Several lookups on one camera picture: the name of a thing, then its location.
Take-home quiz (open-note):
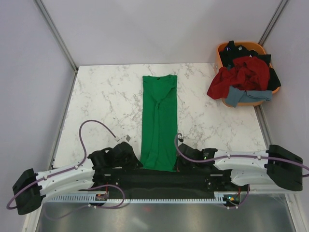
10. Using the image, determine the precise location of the green t shirt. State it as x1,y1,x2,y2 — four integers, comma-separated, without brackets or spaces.
140,75,178,172

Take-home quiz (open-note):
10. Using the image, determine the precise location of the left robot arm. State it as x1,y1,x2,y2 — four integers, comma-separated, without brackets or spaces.
13,142,143,215

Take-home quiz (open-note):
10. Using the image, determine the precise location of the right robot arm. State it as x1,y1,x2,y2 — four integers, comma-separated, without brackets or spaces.
175,144,304,191

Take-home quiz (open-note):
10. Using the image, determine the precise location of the blue grey t shirt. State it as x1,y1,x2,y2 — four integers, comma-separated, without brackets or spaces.
224,86,273,108

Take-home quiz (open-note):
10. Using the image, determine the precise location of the red t shirt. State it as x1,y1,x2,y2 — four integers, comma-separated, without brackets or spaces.
207,57,270,100

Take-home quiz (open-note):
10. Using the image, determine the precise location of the black t shirt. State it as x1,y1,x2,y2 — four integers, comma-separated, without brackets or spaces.
217,41,281,94

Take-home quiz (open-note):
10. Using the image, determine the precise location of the orange plastic basket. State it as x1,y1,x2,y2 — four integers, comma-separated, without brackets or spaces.
207,41,281,107

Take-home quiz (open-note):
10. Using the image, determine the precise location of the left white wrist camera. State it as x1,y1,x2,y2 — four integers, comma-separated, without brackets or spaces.
115,135,131,143

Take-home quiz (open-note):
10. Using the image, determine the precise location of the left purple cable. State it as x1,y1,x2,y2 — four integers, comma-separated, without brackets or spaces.
6,120,120,210

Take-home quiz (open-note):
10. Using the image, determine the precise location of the purple cable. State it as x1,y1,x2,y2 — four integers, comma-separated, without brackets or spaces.
174,132,309,178
6,120,120,210

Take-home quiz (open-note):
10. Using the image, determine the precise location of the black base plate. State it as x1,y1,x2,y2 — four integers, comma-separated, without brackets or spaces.
93,169,248,199

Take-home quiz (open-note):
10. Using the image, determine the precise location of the white slotted cable duct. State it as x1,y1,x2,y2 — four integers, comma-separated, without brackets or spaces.
47,192,240,204

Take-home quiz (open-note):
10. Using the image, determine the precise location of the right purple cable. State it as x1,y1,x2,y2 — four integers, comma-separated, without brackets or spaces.
174,132,309,178

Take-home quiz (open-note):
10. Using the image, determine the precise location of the left aluminium frame post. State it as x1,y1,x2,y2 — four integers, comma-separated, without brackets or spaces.
33,0,78,73

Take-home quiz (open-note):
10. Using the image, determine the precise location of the aluminium frame post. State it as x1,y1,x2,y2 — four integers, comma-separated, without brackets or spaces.
258,0,290,46
33,0,78,73

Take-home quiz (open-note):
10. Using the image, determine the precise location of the right aluminium frame post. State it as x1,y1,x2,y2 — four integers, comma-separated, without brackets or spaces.
258,0,290,46

